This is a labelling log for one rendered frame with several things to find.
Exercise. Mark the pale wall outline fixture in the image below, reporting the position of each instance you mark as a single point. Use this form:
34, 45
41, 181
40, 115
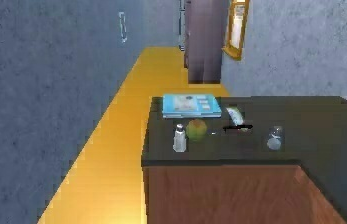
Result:
123, 26

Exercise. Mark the light blue book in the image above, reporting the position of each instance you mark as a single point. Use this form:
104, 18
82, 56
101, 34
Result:
191, 105

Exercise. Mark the gold framed picture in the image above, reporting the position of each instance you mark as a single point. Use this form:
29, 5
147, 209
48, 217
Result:
237, 28

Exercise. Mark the white salt shaker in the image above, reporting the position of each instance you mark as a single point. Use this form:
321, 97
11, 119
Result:
179, 140

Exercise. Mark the grey brown room door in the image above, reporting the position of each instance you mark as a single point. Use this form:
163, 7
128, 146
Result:
204, 40

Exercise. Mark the green apple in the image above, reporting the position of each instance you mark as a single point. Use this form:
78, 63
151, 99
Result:
196, 130

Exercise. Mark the brown cabinet with dark worktop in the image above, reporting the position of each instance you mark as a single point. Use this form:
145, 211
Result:
234, 190

